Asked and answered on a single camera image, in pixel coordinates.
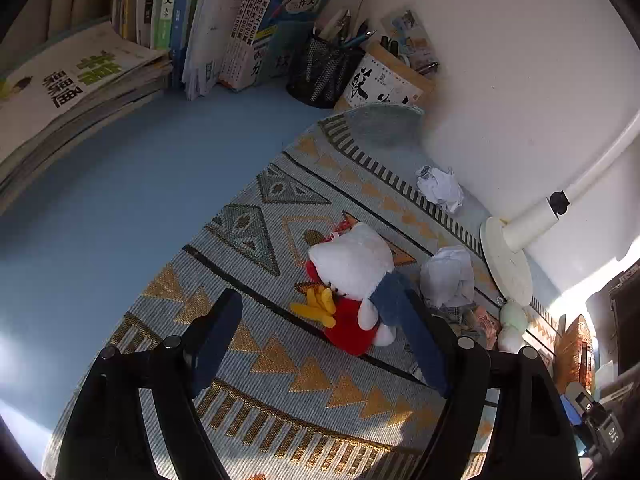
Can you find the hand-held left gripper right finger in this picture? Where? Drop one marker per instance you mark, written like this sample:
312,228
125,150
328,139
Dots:
415,340

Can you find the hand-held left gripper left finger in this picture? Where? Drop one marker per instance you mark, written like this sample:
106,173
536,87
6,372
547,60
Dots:
220,340

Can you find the white plush duck toy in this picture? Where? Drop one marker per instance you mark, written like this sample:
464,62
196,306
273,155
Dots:
350,260

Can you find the grey plaid bow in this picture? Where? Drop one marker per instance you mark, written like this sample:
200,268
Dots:
462,320

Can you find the crumpled white paper ball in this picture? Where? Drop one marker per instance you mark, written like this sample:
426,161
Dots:
440,187
512,330
447,277

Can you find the ribbed wooden bowl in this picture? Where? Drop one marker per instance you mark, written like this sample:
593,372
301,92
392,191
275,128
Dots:
575,355

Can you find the woven patterned mat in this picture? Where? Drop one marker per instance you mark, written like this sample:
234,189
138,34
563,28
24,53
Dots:
280,400

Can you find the white desk lamp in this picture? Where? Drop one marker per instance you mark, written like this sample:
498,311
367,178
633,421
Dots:
505,260

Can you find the dark monitor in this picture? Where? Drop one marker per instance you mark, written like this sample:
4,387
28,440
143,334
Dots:
625,305

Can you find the cardboard pen holder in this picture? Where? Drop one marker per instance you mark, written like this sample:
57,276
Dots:
385,80

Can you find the black mesh pen holder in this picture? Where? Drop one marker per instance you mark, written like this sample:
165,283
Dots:
320,72

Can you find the bunch of pens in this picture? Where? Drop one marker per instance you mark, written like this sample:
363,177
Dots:
345,27
395,50

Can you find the stack of flat workbooks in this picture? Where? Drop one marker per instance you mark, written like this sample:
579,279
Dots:
65,80

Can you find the printed picture card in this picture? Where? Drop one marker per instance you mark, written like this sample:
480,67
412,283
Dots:
407,27

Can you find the row of upright books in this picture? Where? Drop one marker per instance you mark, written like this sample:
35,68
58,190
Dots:
210,20

